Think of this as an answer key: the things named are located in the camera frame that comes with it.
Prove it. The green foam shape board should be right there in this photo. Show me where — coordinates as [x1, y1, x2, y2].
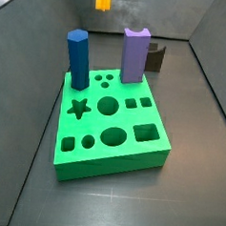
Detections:
[53, 70, 171, 181]

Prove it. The purple concave-top block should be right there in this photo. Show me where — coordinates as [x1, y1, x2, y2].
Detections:
[120, 28, 151, 84]

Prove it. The blue hexagonal prism block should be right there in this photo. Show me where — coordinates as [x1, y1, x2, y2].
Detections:
[68, 30, 90, 91]

